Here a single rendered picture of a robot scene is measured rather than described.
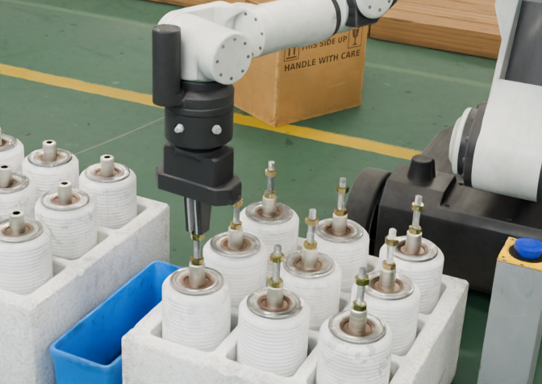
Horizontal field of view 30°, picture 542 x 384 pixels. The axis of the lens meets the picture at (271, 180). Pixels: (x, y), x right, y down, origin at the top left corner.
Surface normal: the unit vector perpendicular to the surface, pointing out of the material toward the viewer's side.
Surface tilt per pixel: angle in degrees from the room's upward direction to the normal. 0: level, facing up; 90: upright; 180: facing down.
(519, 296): 90
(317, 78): 90
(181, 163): 90
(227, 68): 90
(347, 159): 0
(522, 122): 50
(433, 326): 0
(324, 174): 0
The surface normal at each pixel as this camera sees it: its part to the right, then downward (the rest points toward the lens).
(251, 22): -0.74, 0.28
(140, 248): 0.90, 0.22
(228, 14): -0.04, 0.44
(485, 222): -0.26, -0.36
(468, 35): -0.40, 0.38
